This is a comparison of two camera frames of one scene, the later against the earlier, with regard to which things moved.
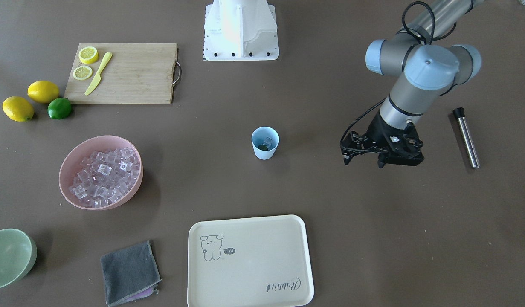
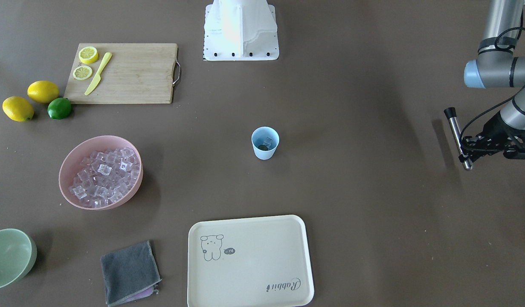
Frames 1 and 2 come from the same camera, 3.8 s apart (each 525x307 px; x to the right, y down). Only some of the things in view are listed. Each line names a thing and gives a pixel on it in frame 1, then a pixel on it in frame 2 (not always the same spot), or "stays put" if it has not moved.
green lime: (59, 108) stays put
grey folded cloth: (130, 273) stays put
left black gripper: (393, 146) → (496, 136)
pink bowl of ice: (101, 172) stays put
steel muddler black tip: (459, 112) → (451, 112)
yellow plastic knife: (97, 78) stays put
